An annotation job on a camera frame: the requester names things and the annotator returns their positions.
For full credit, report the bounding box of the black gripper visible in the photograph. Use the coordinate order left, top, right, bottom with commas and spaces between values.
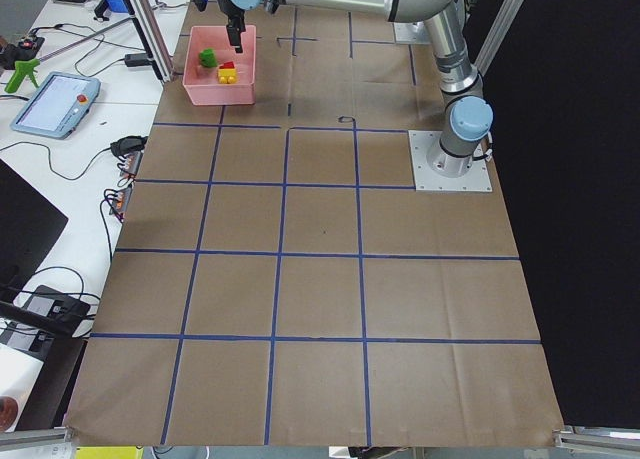
193, 0, 246, 54

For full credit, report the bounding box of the green toy block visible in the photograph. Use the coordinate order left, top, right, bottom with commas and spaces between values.
198, 48, 218, 69

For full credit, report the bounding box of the yellow toy block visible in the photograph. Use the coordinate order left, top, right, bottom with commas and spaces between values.
217, 69, 238, 85

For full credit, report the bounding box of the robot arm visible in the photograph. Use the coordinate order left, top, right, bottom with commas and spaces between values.
193, 0, 494, 178

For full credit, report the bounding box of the pink plastic box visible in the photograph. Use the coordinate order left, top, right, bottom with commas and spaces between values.
182, 25, 257, 106

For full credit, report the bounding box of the black power adapter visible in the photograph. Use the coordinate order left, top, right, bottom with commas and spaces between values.
123, 53, 151, 68

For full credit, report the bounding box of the teach pendant tablet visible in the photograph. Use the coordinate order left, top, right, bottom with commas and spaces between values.
10, 72, 101, 140

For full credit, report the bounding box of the grabber reach tool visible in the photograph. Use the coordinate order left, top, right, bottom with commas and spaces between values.
4, 18, 136, 93

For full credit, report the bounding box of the aluminium frame post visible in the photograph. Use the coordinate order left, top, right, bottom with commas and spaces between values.
123, 0, 173, 83

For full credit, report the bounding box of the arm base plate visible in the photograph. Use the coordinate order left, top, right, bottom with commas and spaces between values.
408, 130, 493, 193

